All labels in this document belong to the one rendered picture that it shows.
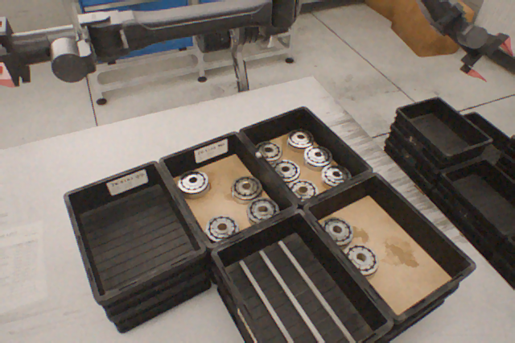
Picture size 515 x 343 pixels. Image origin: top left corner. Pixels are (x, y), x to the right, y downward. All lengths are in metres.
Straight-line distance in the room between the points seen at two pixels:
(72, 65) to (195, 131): 1.03
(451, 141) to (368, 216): 1.06
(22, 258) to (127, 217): 0.39
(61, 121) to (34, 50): 2.37
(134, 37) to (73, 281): 0.83
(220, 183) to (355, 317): 0.61
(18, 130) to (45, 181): 1.58
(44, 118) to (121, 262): 2.20
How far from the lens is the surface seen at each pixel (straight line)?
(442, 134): 2.26
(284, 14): 0.89
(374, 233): 1.24
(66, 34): 0.81
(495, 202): 2.19
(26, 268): 1.45
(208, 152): 1.33
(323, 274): 1.13
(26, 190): 1.68
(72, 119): 3.16
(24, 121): 3.30
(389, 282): 1.16
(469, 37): 1.23
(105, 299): 1.03
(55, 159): 1.76
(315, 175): 1.35
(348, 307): 1.10
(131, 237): 1.22
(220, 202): 1.25
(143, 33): 0.81
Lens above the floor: 1.81
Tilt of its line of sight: 47 degrees down
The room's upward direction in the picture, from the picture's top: 2 degrees clockwise
